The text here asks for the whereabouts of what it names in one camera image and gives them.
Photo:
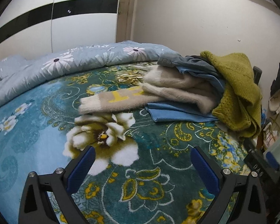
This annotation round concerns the olive green knit sweater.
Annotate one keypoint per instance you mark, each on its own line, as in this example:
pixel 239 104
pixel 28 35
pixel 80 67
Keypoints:
pixel 241 105

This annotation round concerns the light blue floral quilt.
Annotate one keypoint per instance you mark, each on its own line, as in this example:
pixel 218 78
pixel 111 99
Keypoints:
pixel 18 75

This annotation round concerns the dark clutter beside bed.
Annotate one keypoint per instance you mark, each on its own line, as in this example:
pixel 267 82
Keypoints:
pixel 264 158

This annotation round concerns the wooden door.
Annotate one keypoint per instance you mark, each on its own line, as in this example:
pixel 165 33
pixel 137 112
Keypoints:
pixel 124 19

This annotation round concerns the white wardrobe black stripe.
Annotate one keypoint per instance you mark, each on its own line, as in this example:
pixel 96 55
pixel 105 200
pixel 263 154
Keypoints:
pixel 34 28

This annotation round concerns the floral teal plush blanket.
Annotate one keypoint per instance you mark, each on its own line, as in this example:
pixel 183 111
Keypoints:
pixel 142 172

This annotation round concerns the grey blue denim garment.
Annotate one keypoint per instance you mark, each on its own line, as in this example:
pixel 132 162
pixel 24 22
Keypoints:
pixel 195 66

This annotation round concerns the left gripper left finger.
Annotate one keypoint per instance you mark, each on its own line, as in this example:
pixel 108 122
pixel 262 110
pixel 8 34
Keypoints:
pixel 35 206

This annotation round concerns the beige fuzzy sweater yellow letters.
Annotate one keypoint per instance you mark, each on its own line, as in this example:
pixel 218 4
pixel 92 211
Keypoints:
pixel 159 84

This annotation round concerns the blue folded garment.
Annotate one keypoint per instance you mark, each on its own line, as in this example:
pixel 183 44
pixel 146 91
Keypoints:
pixel 174 111

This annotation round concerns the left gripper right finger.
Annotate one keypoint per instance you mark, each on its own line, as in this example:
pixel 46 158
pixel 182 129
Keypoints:
pixel 222 183

